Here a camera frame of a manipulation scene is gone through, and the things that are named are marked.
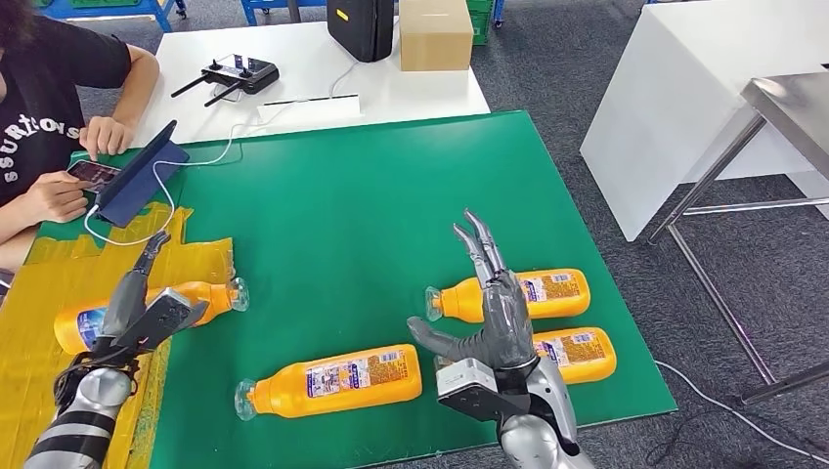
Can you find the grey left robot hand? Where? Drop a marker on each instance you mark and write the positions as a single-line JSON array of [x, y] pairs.
[[126, 298]]

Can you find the person's left forearm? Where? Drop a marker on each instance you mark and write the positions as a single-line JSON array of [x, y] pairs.
[[141, 90]]

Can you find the small yellow taped cardboard piece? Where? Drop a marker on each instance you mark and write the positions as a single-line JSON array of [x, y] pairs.
[[207, 262]]

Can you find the blue metal cart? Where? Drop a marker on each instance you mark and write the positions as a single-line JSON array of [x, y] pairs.
[[116, 9]]

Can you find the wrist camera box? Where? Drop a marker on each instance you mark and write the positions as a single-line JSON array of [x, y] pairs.
[[463, 382], [155, 320]]

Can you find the person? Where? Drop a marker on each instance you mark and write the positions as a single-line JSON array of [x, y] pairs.
[[39, 97]]

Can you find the green table mat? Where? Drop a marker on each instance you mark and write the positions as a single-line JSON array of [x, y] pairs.
[[388, 181]]

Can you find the person's left hand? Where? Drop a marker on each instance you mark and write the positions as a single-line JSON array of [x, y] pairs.
[[103, 136]]

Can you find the blue tablet case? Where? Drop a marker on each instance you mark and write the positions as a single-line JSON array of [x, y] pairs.
[[139, 188]]

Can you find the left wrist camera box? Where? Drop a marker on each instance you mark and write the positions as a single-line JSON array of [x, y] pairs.
[[155, 320]]

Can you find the black remote controller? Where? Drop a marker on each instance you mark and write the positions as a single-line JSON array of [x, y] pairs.
[[250, 76]]

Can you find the green plastic crate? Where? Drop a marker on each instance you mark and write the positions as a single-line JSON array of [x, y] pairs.
[[481, 22]]

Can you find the brown cardboard box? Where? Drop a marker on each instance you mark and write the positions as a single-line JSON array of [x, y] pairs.
[[435, 39]]

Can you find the stainless steel table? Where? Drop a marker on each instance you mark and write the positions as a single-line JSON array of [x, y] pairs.
[[790, 103]]

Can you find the black case with yellow tag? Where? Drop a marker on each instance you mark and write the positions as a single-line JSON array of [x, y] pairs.
[[357, 29]]

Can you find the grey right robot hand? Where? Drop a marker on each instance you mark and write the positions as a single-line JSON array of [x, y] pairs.
[[505, 324]]

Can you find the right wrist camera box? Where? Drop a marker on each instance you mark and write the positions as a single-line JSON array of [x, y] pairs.
[[463, 382]]

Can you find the white panel table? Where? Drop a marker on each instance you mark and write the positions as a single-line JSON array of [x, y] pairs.
[[673, 97]]

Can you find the person's right hand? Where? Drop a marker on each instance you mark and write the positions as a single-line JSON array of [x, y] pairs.
[[55, 197]]

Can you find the smartphone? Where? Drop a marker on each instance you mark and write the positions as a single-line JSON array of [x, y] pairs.
[[97, 173]]

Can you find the person's right forearm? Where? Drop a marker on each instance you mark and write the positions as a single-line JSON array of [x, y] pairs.
[[12, 226]]

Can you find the orange bottle with clear cap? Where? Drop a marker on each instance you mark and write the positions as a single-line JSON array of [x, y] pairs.
[[563, 294], [337, 382], [583, 356], [207, 294]]

